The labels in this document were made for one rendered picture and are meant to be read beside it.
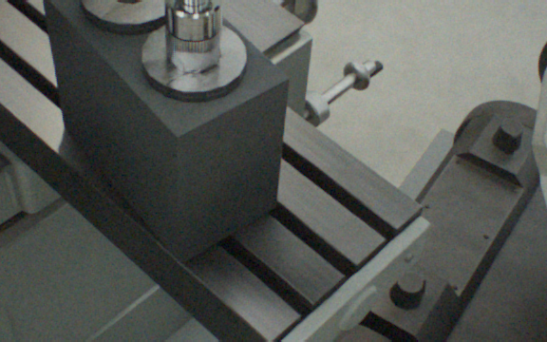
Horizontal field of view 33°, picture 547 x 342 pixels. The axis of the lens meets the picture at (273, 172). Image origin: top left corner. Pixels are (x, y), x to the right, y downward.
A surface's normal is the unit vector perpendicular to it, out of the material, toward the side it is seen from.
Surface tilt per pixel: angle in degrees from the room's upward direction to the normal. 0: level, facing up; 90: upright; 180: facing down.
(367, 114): 0
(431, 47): 0
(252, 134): 90
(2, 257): 90
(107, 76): 90
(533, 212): 0
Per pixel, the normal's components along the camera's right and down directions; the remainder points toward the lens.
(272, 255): 0.06, -0.63
